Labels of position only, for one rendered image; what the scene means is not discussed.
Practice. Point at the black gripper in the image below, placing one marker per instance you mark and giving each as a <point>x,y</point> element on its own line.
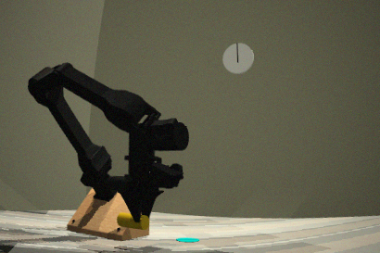
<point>138,195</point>

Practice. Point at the yellow cylinder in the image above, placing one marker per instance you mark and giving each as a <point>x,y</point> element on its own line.
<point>126,220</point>

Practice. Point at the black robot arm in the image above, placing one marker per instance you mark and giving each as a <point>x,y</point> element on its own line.
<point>124,110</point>

